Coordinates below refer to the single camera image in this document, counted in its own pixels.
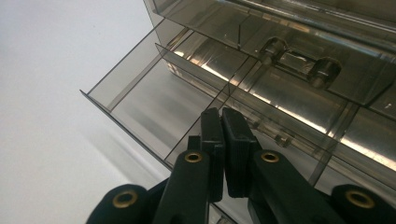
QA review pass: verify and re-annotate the smoky transparent drawer box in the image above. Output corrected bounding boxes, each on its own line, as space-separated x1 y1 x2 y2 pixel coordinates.
143 0 396 122

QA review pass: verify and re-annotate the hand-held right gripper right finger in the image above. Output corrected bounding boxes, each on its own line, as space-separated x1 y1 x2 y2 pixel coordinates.
220 106 347 224

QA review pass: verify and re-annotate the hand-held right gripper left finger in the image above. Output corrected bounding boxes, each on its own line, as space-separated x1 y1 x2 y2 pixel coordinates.
151 106 226 224

